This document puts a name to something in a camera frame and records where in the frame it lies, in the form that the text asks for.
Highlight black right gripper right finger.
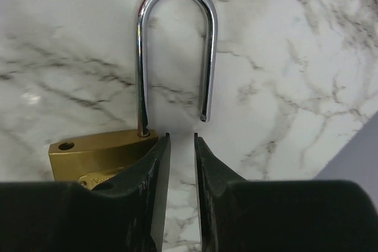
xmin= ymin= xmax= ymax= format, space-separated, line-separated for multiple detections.
xmin=194 ymin=136 xmax=377 ymax=251

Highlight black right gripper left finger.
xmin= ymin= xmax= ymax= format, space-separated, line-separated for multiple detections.
xmin=1 ymin=136 xmax=171 ymax=251

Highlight brass padlock long shackle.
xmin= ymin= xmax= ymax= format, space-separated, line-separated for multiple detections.
xmin=48 ymin=0 xmax=218 ymax=189

